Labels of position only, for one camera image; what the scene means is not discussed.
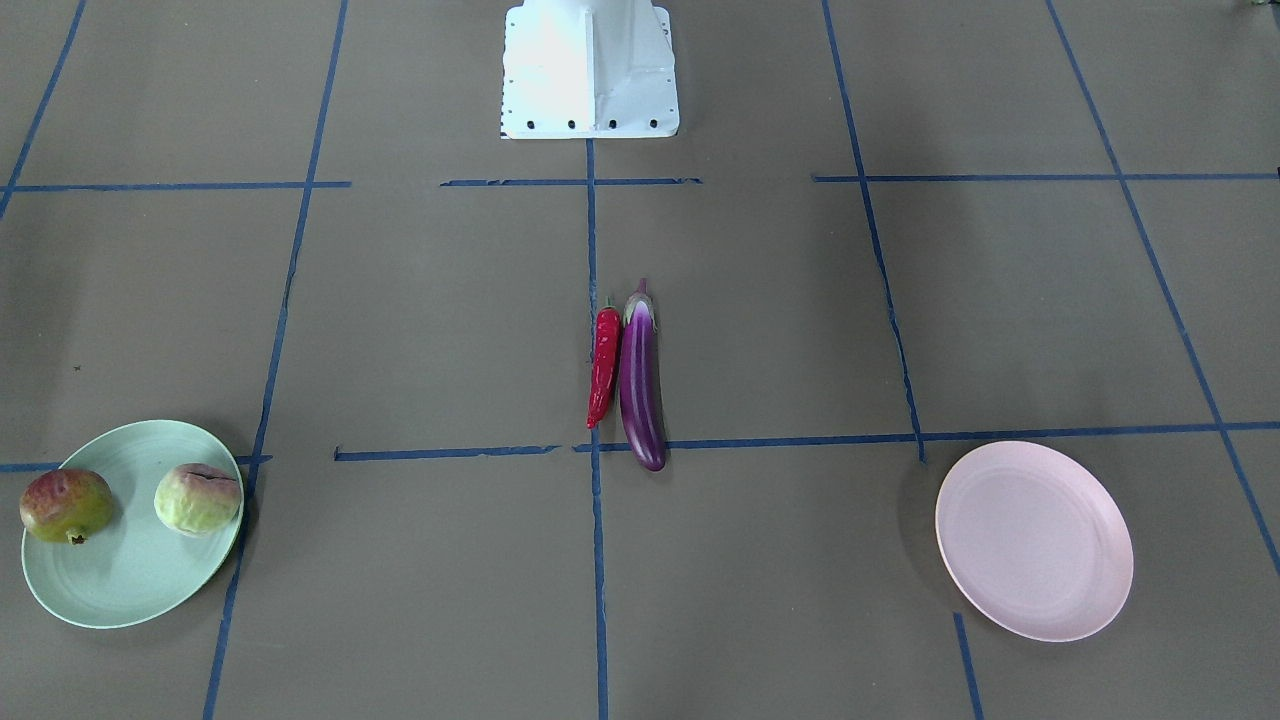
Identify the green pink peach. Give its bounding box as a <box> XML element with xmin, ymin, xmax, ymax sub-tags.
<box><xmin>154</xmin><ymin>462</ymin><xmax>243</xmax><ymax>537</ymax></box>

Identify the red yellow pomegranate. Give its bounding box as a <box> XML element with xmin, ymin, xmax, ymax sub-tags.
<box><xmin>19</xmin><ymin>468</ymin><xmax>115</xmax><ymax>546</ymax></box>

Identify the purple eggplant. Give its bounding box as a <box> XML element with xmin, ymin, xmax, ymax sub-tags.
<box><xmin>617</xmin><ymin>278</ymin><xmax>667</xmax><ymax>471</ymax></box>

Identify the red chili pepper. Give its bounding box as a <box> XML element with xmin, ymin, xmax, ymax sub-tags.
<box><xmin>585</xmin><ymin>304</ymin><xmax>623</xmax><ymax>429</ymax></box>

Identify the pink plate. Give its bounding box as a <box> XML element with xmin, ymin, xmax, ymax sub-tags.
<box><xmin>934</xmin><ymin>439</ymin><xmax>1135</xmax><ymax>643</ymax></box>

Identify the green plate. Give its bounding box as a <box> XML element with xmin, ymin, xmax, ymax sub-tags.
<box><xmin>20</xmin><ymin>419</ymin><xmax>244</xmax><ymax>629</ymax></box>

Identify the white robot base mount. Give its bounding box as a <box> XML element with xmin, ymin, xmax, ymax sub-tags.
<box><xmin>500</xmin><ymin>1</ymin><xmax>681</xmax><ymax>140</ymax></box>

